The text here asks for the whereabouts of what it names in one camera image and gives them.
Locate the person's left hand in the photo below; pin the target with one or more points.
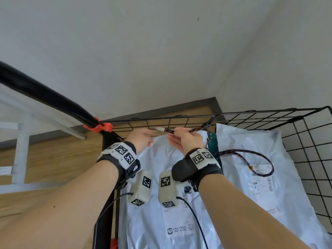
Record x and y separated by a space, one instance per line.
141 138

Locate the person's right hand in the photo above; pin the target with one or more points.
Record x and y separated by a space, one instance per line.
189 141

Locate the teal mailer parcel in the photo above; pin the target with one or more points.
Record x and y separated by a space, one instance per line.
214 145

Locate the white mailer parcel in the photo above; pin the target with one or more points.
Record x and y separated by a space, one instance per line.
150 225
259 142

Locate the person's right forearm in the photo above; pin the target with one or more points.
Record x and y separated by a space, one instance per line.
246 217

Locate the person's left forearm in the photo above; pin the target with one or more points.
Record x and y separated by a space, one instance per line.
57 210

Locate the white marble-top side table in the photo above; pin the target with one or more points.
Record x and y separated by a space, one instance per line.
22 152

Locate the white wrist camera with markers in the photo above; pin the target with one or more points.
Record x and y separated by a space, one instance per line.
167 189
141 189

